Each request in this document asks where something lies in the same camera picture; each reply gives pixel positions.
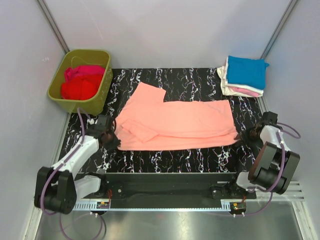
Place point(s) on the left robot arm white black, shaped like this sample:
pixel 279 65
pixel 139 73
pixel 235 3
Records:
pixel 64 172

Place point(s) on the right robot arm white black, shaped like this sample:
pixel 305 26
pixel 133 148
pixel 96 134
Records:
pixel 275 164

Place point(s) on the white slotted cable duct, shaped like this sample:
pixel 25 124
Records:
pixel 118 205

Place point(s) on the light pink folded t shirt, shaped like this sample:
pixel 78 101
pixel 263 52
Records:
pixel 246 92

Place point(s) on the salmon pink t shirt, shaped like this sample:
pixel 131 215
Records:
pixel 149 123

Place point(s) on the right corner aluminium post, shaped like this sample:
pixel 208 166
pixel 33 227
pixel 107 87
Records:
pixel 278 29

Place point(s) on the white folded t shirt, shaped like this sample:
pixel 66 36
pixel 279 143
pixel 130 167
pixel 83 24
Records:
pixel 240 85

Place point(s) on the left small controller board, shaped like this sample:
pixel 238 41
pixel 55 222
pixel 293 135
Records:
pixel 104 204

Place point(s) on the olive green plastic bin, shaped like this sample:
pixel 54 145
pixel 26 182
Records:
pixel 75 58

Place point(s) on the aluminium frame rail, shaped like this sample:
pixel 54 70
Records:
pixel 297 191

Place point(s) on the right small controller board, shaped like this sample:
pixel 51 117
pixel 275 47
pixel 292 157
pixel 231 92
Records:
pixel 238 206

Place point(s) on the corner aluminium post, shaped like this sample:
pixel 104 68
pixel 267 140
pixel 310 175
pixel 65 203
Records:
pixel 52 24
pixel 278 29

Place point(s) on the cream folded t shirt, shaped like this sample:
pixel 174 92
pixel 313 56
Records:
pixel 226 90

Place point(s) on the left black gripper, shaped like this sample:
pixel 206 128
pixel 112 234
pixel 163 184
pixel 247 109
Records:
pixel 116 142

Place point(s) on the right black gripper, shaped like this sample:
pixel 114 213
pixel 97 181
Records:
pixel 237 136

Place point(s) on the red t shirt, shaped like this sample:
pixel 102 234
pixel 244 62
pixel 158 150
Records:
pixel 81 88

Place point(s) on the magenta t shirt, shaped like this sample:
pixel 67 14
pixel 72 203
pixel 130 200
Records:
pixel 83 70

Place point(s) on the black marbled table mat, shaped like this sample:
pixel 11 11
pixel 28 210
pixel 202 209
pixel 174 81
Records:
pixel 180 84

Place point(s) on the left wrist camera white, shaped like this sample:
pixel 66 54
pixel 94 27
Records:
pixel 91 121

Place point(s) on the small controller board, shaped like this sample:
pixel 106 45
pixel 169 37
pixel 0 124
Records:
pixel 238 206
pixel 104 204

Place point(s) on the left corner aluminium post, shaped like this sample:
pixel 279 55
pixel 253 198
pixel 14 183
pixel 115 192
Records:
pixel 52 24

